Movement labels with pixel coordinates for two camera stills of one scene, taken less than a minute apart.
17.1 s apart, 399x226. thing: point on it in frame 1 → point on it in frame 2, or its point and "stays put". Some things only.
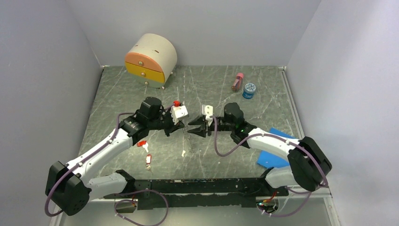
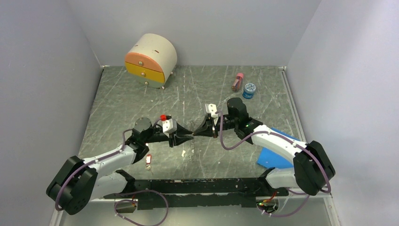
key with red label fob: (148, 162) stays put
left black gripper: (172, 127) → (176, 140)
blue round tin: (250, 88) stays put
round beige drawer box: (151, 60) stays put
